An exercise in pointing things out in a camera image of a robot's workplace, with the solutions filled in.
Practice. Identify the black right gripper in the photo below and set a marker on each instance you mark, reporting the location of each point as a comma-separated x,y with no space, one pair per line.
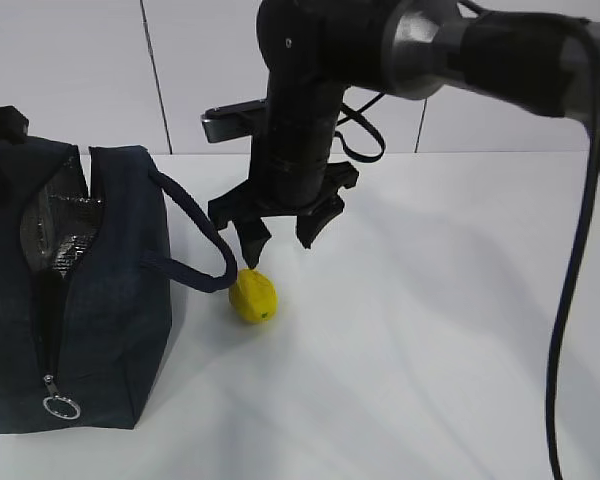
247,203

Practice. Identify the yellow lemon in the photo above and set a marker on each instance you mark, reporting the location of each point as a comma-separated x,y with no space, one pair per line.
253,297

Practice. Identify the navy blue lunch bag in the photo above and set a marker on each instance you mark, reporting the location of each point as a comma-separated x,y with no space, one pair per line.
87,261

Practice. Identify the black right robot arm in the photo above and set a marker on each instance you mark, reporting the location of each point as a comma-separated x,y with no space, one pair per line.
547,64

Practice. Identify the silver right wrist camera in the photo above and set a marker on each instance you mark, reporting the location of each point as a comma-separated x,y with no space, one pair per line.
229,122

